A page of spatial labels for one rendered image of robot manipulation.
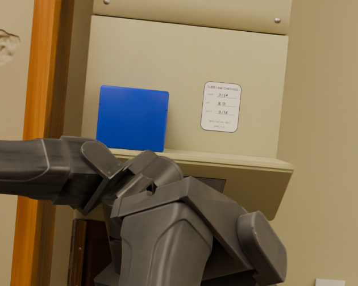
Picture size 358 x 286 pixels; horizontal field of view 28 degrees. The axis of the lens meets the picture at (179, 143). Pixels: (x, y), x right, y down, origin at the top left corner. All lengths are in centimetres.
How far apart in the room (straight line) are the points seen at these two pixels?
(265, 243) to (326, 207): 104
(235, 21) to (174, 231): 66
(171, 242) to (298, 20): 114
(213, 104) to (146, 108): 16
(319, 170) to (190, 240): 111
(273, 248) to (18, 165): 33
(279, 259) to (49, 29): 55
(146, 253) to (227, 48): 66
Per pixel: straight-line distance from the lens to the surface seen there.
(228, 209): 62
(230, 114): 116
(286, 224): 165
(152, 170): 92
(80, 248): 114
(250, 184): 108
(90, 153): 87
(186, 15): 115
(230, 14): 116
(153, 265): 54
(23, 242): 108
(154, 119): 103
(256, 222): 63
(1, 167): 83
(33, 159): 85
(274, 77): 117
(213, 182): 107
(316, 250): 168
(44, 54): 106
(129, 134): 103
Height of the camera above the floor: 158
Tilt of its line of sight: 3 degrees down
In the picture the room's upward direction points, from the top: 5 degrees clockwise
